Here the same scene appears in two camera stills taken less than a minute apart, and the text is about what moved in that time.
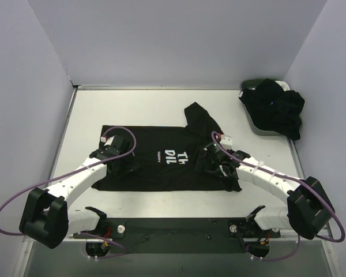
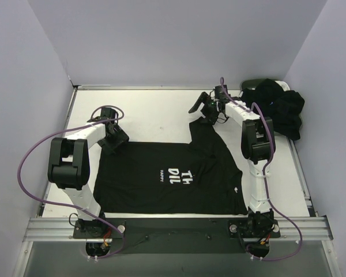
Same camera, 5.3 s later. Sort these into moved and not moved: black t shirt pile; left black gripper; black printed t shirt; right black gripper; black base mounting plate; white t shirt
Moved: right black gripper; left black gripper; black printed t shirt
Not moved: white t shirt; black base mounting plate; black t shirt pile
